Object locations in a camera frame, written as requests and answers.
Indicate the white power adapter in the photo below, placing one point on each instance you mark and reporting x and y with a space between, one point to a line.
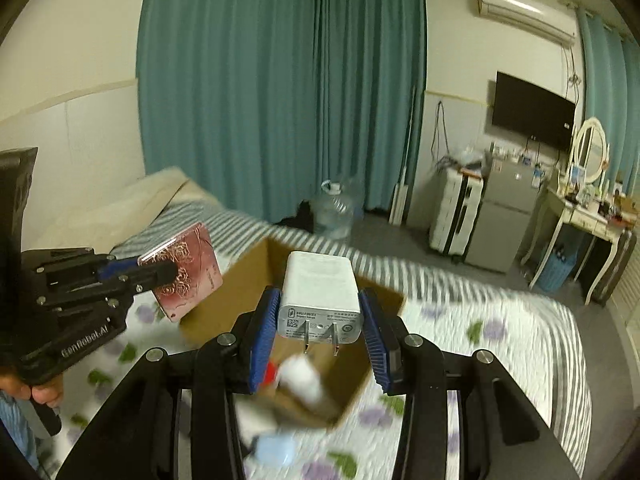
319 300

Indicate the oval vanity mirror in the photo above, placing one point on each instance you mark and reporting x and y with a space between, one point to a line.
589 154

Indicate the person's left hand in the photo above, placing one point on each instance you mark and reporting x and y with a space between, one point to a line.
50 393

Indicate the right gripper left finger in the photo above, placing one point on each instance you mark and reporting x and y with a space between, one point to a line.
135 433

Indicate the pink floral card box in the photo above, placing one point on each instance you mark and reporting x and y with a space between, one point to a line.
198 271

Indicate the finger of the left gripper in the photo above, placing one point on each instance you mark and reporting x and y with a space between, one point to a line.
157 274
127 270

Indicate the wall mounted black television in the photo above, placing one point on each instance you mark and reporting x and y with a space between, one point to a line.
533 111

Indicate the white vanity table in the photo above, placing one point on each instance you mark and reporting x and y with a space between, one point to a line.
578 217

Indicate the white air conditioner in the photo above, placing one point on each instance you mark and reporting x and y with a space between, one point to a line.
538 18

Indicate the white suitcase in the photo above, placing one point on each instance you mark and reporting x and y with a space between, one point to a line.
458 198

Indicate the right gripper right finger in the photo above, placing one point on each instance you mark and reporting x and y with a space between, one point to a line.
502 435

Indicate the pale blue earbud case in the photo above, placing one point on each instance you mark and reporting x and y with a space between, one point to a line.
274 450

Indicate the silver mini fridge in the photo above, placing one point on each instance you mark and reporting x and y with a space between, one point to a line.
510 196

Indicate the beige pillow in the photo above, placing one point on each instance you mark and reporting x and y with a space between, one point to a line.
115 218

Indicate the teal curtain by window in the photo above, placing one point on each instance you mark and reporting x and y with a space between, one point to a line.
611 63

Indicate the red capped white bottle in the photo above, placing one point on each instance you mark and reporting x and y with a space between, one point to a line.
297 376

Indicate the clear water jug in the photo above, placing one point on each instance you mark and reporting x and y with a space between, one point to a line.
333 210

